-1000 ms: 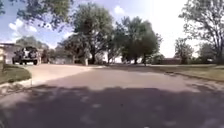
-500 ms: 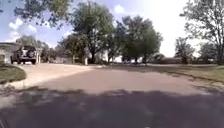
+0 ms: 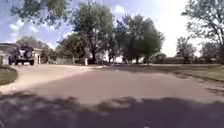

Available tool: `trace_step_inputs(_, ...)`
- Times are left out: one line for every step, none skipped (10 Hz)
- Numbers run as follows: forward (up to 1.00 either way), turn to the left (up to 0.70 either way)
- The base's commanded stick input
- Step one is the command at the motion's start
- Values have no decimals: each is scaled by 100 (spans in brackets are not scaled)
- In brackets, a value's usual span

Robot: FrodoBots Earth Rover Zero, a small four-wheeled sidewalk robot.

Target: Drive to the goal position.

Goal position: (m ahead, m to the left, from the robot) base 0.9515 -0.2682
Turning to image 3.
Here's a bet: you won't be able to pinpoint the grey asphalt road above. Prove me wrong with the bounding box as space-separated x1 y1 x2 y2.
0 64 224 128

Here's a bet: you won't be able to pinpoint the cluster of trees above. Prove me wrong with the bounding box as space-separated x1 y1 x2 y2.
114 14 166 65

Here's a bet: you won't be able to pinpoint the tall leafy tree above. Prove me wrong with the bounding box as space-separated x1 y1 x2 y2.
71 2 116 65

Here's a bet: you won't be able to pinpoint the small leafy tree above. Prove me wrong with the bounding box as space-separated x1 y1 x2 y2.
55 33 88 65

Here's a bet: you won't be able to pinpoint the low building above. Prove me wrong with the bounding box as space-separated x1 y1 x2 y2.
149 54 222 65

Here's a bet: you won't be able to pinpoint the pale concrete driveway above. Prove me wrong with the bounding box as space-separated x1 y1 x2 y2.
0 63 98 95

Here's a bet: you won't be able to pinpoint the grass lawn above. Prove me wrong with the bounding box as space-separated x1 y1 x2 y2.
99 62 224 84
0 64 19 86

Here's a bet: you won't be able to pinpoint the small dark tree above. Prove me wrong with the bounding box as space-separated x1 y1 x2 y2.
175 36 198 63

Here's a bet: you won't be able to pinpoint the dark vehicle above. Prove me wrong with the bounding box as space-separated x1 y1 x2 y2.
8 44 36 67

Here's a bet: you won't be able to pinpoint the overhanging tree branches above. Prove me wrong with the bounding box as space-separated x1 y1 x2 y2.
9 0 73 28

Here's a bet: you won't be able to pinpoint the large tree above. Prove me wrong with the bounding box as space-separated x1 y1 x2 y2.
181 0 224 65

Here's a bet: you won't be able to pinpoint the pale building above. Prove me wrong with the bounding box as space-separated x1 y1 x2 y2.
0 41 45 66

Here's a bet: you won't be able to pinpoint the pale post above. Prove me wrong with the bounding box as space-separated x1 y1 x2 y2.
83 57 90 67

